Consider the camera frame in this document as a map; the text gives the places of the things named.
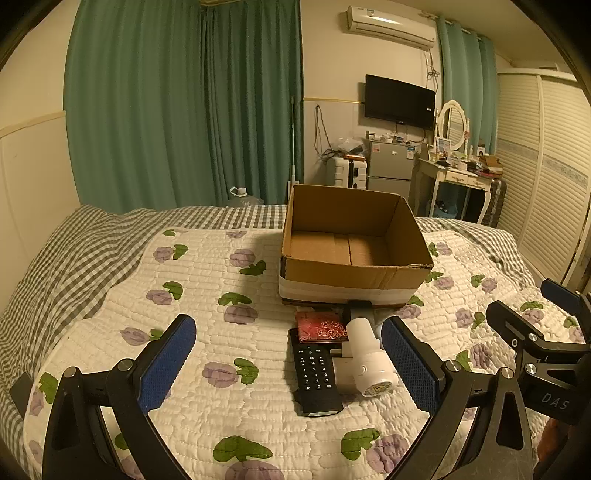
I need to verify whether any clear water jug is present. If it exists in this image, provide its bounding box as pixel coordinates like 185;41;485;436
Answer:
229;186;265;207

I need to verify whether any white plastic bottle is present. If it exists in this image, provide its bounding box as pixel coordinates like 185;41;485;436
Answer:
346;318;399;398

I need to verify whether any brown cardboard box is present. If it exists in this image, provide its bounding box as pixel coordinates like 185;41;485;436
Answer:
278;184;435;308

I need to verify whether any wide green curtain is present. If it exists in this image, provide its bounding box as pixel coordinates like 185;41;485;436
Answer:
65;0;305;215

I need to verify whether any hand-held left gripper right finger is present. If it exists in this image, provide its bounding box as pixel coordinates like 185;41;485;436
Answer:
381;316;536;480

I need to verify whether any white suitcase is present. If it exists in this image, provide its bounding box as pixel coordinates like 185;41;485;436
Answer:
325;157;369;189

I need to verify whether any white louvred wardrobe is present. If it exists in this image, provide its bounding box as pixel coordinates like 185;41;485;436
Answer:
496;69;591;287

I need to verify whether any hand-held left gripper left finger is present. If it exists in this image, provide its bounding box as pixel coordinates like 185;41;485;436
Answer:
42;314;198;480

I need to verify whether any silver small fridge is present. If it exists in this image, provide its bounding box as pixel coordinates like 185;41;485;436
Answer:
366;137;416;201

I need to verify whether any black flat device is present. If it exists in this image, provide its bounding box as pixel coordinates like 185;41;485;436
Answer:
9;371;33;411

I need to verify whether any red patterned box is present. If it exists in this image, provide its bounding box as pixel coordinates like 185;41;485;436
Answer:
295;311;350;344

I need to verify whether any black remote control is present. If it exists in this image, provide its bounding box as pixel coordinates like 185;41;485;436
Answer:
288;328;345;417

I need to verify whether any narrow green curtain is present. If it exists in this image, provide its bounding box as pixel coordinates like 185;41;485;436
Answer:
436;16;497;153

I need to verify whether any white dressing table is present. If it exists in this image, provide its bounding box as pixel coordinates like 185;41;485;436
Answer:
411;157;492;225

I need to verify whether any small white box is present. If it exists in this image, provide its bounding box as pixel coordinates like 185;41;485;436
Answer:
330;348;370;395

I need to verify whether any black power adapter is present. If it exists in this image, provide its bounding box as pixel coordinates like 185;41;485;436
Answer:
342;300;373;344

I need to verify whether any blue basket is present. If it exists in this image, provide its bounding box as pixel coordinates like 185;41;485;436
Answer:
431;198;460;220

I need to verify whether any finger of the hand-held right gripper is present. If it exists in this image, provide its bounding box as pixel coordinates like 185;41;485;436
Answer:
540;278;591;319
486;300;591;370

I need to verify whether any white air conditioner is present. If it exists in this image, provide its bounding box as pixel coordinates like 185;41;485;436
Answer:
346;6;437;51

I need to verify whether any dark suitcase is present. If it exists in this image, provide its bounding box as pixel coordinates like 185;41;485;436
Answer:
482;178;507;227

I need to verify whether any floral quilted bed cover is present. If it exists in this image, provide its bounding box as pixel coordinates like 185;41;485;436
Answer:
23;226;591;480

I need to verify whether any black wall television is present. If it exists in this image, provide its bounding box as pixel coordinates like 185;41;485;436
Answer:
365;74;436;131

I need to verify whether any oval white vanity mirror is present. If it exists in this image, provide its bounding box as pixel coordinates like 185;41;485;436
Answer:
436;99;468;153

